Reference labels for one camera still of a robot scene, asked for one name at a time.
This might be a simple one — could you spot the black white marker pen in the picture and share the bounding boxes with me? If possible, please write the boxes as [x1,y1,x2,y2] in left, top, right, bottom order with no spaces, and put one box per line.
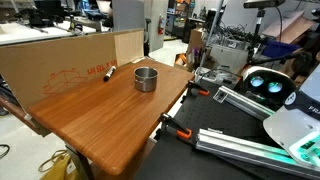
[102,65,117,83]

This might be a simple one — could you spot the small steel pot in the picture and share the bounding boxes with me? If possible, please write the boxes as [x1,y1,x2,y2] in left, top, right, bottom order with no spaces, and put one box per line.
[133,66,159,93]

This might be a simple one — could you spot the black orange bar clamp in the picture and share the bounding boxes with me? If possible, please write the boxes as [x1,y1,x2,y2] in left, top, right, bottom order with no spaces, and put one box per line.
[181,79,211,103]
[158,112,194,141]

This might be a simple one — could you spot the black optical breadboard table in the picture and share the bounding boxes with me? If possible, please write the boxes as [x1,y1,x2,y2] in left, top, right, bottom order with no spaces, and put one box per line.
[133,79,320,180]

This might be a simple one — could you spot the white power strip box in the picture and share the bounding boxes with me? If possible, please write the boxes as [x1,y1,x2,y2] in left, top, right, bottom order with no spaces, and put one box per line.
[194,66,241,88]

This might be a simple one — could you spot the small brown cardboard box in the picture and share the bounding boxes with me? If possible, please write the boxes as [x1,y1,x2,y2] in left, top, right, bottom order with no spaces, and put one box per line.
[186,27,208,54]

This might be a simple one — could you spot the slanted grey metal pole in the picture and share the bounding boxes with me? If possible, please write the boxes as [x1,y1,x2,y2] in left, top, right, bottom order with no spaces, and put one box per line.
[199,0,225,79]

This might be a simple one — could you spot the white VR headset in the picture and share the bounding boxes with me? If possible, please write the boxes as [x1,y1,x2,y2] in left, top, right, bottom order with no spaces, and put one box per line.
[240,65,298,111]

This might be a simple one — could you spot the large cardboard box red print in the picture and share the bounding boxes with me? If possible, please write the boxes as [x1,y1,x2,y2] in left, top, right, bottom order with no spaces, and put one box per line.
[0,28,145,113]

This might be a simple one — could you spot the blue plastic bin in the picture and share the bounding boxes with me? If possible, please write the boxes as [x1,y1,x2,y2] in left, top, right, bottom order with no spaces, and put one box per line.
[261,39,301,58]

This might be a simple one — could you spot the flat brown cardboard sheets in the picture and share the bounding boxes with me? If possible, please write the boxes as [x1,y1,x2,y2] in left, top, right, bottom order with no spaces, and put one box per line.
[262,9,316,44]

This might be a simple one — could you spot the white workbench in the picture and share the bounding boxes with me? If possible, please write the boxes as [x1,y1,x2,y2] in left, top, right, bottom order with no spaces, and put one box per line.
[0,21,98,46]

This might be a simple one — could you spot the white bin with cables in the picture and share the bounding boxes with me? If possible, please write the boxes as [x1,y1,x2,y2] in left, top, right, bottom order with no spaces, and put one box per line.
[209,33,249,73]

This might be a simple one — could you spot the short aluminium profile rail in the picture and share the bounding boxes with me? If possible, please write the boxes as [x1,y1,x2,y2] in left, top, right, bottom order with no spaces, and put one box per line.
[213,85,276,121]

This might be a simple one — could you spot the long aluminium profile rail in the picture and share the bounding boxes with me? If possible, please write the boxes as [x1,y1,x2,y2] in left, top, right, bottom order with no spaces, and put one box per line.
[195,128,320,179]

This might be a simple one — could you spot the black camera stand with boom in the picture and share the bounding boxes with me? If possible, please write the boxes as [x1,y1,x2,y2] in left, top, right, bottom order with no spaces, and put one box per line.
[246,8,313,68]

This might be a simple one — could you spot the yellow bag with handles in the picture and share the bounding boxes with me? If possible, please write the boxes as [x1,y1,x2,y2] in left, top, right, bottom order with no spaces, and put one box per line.
[37,149,81,180]

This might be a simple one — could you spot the black camera on stand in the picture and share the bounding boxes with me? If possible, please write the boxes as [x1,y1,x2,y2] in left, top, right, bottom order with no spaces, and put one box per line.
[243,0,287,9]

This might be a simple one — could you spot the black cable loop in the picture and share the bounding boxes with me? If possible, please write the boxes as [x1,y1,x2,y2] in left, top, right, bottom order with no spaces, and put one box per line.
[0,143,11,159]

